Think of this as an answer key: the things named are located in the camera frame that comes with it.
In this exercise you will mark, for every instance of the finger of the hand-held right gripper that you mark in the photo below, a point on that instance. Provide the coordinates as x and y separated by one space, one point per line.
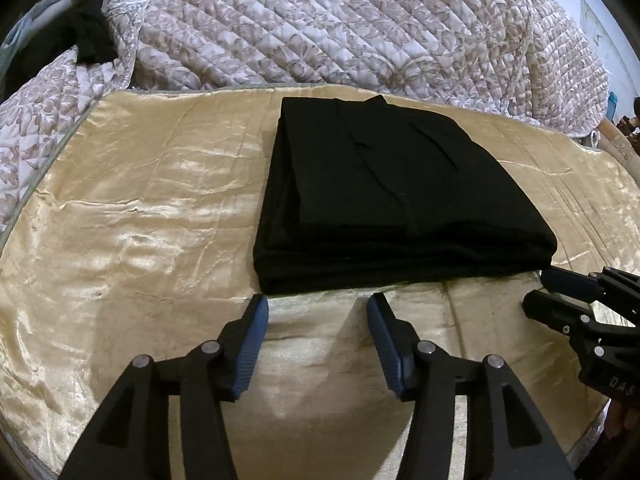
570 282
555 310

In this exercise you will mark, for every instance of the floral quilted blanket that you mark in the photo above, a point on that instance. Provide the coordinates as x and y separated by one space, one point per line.
325 25

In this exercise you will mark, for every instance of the gold satin cloth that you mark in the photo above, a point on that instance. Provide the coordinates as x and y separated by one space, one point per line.
125 220

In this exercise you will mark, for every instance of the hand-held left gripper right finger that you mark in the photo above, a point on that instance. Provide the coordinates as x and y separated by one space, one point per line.
387 347

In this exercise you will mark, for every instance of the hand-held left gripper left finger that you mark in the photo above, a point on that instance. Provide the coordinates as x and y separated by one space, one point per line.
250 347

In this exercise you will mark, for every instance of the dark cloth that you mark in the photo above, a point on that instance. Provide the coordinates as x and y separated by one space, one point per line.
92 35

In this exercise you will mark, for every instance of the black pants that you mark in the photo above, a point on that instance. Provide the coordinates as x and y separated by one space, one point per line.
380 195

